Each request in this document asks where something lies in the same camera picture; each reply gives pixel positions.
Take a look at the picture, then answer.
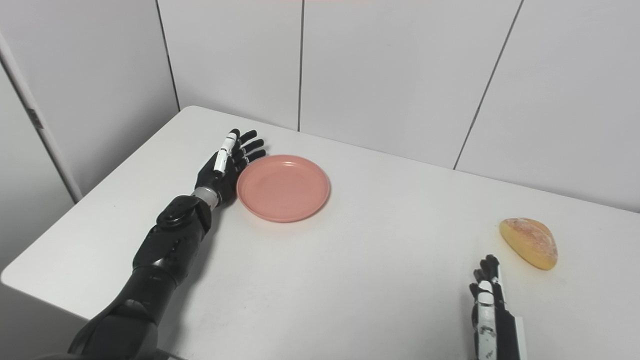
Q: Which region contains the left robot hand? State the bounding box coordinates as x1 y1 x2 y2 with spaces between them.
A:
194 128 267 205

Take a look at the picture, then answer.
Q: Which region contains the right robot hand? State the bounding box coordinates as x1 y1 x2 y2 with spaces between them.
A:
468 254 528 360

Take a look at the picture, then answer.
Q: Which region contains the pink plate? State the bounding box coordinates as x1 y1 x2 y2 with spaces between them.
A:
236 154 331 224

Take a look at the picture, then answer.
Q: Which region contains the bread roll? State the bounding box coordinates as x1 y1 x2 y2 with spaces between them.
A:
499 217 559 271

